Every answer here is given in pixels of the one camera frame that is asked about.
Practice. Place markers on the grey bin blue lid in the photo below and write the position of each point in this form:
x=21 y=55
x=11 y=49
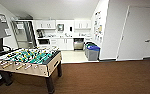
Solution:
x=93 y=54

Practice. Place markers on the wall poster board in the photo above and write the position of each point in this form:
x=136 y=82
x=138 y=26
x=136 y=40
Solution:
x=98 y=26

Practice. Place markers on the dark coffee machine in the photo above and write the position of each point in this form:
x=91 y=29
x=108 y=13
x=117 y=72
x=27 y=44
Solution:
x=40 y=33

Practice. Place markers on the white three-door wall cabinet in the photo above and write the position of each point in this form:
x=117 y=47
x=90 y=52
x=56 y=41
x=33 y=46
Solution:
x=82 y=24

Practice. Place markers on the white room door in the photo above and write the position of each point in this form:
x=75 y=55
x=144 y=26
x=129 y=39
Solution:
x=139 y=33

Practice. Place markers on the dark lidded waste bin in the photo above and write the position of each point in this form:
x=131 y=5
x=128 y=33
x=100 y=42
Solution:
x=86 y=46

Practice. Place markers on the white drawer unit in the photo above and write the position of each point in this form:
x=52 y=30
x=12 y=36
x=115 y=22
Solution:
x=88 y=39
x=53 y=42

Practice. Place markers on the green foosball table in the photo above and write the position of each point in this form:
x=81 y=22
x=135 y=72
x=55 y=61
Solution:
x=34 y=61

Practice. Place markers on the built-in black microwave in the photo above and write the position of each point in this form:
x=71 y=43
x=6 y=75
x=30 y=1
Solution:
x=43 y=41

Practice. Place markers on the white two-door wall cabinet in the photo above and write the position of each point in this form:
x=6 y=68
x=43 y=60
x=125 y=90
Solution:
x=45 y=24

